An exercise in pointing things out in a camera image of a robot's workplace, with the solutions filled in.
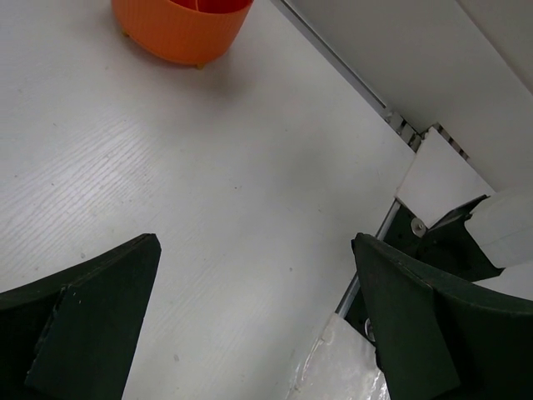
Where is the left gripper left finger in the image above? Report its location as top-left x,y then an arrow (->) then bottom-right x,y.
1,233 -> 162,399

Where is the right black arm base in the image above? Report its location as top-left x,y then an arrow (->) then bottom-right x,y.
376,195 -> 504,283

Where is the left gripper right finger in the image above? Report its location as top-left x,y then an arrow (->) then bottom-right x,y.
352,233 -> 532,399

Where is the orange round compartment container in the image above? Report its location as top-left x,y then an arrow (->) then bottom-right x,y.
111,0 -> 253,67

